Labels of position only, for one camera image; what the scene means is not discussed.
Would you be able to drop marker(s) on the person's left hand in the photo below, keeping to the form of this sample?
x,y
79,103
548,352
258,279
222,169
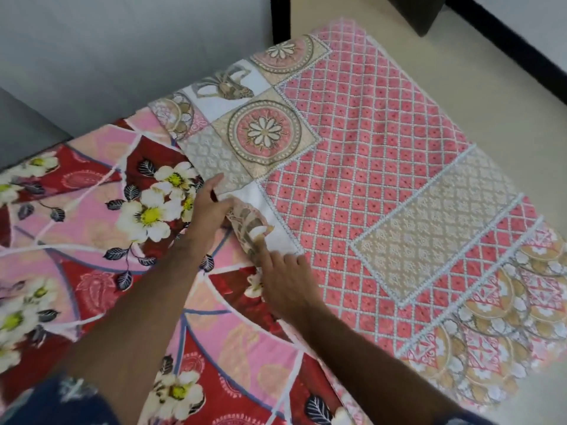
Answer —
x,y
206,221

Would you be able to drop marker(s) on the red floral bedsheet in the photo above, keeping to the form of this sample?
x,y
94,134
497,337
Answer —
x,y
97,261

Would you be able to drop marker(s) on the person's left thumb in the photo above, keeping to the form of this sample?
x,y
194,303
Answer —
x,y
215,184

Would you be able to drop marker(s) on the pink lattice patchwork cloth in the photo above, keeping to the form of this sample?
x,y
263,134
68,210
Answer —
x,y
376,181

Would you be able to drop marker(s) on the person's left forearm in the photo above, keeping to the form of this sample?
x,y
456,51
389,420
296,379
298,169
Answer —
x,y
133,318

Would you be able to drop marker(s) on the person's right hand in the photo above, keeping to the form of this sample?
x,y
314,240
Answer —
x,y
288,287

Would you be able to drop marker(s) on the person's right forearm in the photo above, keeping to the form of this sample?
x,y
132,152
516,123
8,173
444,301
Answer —
x,y
372,367

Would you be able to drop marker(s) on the dark wooden furniture piece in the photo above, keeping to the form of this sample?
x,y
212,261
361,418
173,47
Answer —
x,y
414,13

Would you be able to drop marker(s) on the blue floral shirt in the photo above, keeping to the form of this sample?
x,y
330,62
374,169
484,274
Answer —
x,y
53,402

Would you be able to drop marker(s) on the black vertical post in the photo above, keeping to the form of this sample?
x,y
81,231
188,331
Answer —
x,y
280,17

